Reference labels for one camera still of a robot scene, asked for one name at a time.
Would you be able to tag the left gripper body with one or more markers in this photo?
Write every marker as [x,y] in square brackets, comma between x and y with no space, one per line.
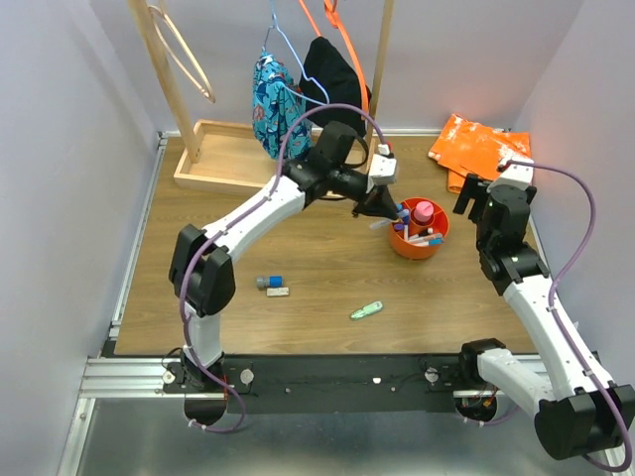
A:
[364,206]

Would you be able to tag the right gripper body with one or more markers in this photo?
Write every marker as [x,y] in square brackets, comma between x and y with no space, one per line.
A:
[476,188]

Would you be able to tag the white pen lilac cap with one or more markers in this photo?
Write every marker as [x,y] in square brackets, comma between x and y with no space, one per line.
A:
[383,223]

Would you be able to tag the white pen dark-blue cap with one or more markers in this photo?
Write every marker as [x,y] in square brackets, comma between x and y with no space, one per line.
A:
[406,220]

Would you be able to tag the glue tube pink cap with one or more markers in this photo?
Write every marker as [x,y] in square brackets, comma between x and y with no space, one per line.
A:
[424,212]

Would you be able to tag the orange round divided organizer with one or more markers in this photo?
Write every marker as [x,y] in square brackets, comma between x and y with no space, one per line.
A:
[420,230]

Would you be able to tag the white pen light-blue cap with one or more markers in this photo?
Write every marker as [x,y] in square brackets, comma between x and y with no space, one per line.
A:
[434,242]

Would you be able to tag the green translucent correction pen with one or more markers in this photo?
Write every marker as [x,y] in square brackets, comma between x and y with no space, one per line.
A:
[367,310]

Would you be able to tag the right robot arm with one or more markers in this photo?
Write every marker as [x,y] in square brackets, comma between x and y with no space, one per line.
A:
[536,307]

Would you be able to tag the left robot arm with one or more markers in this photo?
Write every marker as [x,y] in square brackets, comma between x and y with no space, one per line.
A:
[202,268]

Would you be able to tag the orange folded cloth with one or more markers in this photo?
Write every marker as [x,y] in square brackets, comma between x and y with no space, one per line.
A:
[466,147]

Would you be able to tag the grey blue glue stick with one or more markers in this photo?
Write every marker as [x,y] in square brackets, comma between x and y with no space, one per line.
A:
[267,282]

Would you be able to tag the white eraser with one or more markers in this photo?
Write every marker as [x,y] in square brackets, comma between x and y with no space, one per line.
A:
[277,292]

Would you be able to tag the blue shark-print garment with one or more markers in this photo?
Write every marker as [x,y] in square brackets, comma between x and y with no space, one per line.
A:
[274,108]

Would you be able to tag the black garment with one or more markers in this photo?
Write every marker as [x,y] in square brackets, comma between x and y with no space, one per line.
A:
[328,67]

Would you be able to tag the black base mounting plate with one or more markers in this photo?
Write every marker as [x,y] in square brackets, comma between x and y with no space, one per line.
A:
[334,384]

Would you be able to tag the orange plastic hanger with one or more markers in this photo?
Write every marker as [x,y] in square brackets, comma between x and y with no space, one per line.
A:
[332,15]

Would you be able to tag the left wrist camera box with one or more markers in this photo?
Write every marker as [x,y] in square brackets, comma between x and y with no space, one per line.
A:
[383,167]

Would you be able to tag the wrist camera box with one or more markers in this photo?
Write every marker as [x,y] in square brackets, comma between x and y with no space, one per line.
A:
[383,167]
[517,173]

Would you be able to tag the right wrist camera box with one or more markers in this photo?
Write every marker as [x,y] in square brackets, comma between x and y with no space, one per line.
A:
[517,173]

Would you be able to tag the blue wire hanger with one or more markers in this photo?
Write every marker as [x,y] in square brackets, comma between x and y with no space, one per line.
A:
[275,26]

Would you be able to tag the aluminium frame rail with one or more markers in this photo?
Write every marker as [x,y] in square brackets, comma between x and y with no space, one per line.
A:
[143,377]

